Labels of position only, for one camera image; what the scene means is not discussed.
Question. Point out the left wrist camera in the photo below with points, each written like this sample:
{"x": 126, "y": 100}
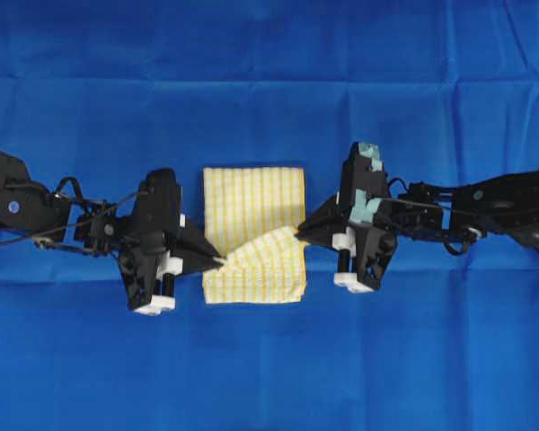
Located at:
{"x": 158, "y": 204}

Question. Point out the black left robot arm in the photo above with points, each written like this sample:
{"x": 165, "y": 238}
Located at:
{"x": 62, "y": 219}

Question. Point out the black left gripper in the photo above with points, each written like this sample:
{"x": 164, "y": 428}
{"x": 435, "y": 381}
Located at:
{"x": 148, "y": 266}

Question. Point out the yellow striped towel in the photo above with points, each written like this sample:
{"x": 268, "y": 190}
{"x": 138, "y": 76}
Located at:
{"x": 251, "y": 217}

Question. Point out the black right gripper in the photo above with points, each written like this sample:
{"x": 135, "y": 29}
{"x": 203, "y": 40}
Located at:
{"x": 364, "y": 252}

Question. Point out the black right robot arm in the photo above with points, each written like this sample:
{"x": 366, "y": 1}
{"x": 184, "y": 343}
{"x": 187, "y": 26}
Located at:
{"x": 459, "y": 217}

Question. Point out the blue table cloth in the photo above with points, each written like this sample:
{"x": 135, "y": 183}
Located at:
{"x": 106, "y": 91}

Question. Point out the right wrist camera with tape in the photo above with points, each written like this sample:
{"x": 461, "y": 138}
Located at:
{"x": 363, "y": 184}

